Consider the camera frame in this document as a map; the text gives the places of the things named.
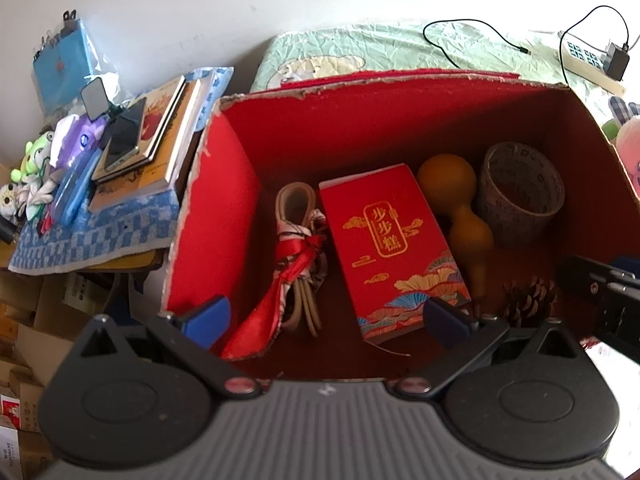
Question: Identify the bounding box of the small red gift box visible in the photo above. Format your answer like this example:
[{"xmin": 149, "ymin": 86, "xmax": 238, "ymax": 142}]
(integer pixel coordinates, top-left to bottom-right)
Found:
[{"xmin": 319, "ymin": 164, "xmax": 471, "ymax": 344}]

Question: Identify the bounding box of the red ribbon tassel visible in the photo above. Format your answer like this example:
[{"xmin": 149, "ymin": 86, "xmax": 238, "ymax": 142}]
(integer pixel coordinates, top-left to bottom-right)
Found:
[{"xmin": 220, "ymin": 234, "xmax": 326, "ymax": 361}]

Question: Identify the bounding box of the pine cone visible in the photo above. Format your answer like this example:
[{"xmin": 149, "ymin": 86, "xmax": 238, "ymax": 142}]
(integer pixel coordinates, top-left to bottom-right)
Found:
[{"xmin": 503, "ymin": 276, "xmax": 556, "ymax": 328}]

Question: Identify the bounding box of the blue checkered cloth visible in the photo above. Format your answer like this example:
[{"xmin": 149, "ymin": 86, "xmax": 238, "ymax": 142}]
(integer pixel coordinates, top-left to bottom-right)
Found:
[{"xmin": 8, "ymin": 67, "xmax": 233, "ymax": 275}]

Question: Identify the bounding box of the large red cardboard box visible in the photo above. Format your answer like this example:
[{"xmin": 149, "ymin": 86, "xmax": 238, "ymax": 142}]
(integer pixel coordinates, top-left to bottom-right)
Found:
[{"xmin": 163, "ymin": 70, "xmax": 639, "ymax": 380}]

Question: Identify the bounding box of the roll of packing tape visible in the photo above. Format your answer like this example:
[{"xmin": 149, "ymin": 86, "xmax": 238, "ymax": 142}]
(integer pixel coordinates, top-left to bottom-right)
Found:
[{"xmin": 478, "ymin": 142, "xmax": 565, "ymax": 243}]

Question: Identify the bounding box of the brown gourd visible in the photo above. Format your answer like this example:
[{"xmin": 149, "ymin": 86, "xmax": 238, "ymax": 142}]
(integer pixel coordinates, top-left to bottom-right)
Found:
[{"xmin": 416, "ymin": 154, "xmax": 494, "ymax": 304}]

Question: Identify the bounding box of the pink plush toy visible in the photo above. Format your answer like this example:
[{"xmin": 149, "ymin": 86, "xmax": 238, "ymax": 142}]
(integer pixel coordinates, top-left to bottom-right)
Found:
[{"xmin": 602, "ymin": 116, "xmax": 640, "ymax": 192}]

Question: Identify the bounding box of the cardboard boxes pile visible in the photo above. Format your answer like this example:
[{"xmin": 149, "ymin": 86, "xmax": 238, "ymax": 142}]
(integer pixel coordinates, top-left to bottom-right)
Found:
[{"xmin": 0, "ymin": 253, "xmax": 166, "ymax": 480}]

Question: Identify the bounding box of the blue pencil case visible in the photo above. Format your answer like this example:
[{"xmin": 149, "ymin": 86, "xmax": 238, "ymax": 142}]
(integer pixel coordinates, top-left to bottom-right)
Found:
[{"xmin": 51, "ymin": 148, "xmax": 102, "ymax": 226}]

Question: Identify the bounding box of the smartphone on books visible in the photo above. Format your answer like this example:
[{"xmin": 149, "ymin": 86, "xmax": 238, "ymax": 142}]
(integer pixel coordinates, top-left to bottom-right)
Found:
[{"xmin": 103, "ymin": 98, "xmax": 146, "ymax": 172}]

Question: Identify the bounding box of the stack of books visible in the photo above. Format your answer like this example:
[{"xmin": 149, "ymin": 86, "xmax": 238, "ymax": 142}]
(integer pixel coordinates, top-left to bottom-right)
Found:
[{"xmin": 89, "ymin": 70, "xmax": 215, "ymax": 214}]

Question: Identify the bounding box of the white plush toy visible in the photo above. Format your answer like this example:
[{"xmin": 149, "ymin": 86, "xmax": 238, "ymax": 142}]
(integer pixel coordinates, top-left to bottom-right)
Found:
[{"xmin": 1, "ymin": 174, "xmax": 58, "ymax": 223}]

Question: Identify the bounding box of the purple tissue pack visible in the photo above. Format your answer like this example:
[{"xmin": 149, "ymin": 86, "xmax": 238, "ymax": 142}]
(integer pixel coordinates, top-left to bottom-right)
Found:
[{"xmin": 50, "ymin": 114, "xmax": 107, "ymax": 169}]

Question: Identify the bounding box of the green frog plush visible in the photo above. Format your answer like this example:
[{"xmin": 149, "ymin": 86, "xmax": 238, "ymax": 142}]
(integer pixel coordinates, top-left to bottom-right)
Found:
[{"xmin": 11, "ymin": 130, "xmax": 54, "ymax": 183}]

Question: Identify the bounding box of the white power strip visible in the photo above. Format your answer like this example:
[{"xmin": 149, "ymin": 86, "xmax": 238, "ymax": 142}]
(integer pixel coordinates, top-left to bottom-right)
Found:
[{"xmin": 558, "ymin": 39, "xmax": 626, "ymax": 96}]

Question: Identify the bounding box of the black power adapter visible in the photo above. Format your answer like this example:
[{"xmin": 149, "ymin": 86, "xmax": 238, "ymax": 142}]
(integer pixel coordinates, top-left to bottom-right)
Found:
[{"xmin": 603, "ymin": 42, "xmax": 629, "ymax": 81}]

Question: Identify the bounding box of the small mirror on stand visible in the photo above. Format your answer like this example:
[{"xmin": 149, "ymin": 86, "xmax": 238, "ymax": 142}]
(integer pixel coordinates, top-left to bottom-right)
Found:
[{"xmin": 80, "ymin": 77, "xmax": 116, "ymax": 122}]

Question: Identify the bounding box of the green bed sheet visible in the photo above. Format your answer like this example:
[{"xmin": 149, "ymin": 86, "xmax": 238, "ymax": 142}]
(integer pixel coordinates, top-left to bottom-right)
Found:
[{"xmin": 252, "ymin": 21, "xmax": 612, "ymax": 100}]

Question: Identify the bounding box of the black charging cable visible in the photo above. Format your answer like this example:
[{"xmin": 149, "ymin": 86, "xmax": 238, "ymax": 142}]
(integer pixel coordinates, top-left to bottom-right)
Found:
[{"xmin": 422, "ymin": 18, "xmax": 533, "ymax": 74}]

